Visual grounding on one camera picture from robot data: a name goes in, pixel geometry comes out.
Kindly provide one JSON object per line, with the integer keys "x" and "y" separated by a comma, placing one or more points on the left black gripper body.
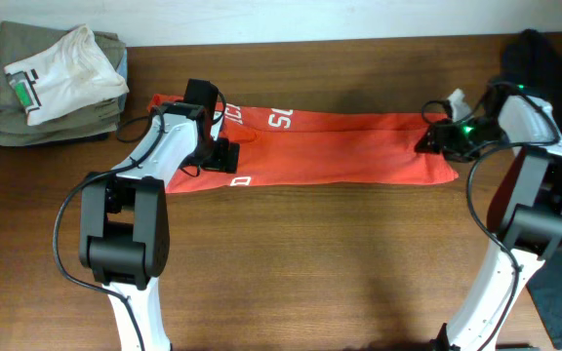
{"x": 223, "y": 155}

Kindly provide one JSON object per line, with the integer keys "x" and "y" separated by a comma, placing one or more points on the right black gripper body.
{"x": 461, "y": 141}

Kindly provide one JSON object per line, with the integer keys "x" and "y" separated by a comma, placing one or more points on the orange t-shirt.
{"x": 295, "y": 147}

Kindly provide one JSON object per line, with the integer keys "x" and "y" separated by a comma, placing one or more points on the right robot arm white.
{"x": 524, "y": 219}

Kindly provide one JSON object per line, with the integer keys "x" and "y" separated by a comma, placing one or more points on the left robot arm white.
{"x": 124, "y": 224}

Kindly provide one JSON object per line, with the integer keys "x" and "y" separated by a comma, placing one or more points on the light blue folded garment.
{"x": 122, "y": 70}

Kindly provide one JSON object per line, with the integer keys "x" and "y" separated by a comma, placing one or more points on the white folded t-shirt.
{"x": 71, "y": 74}

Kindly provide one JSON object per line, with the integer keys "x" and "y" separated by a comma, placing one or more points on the olive folded garment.
{"x": 19, "y": 41}

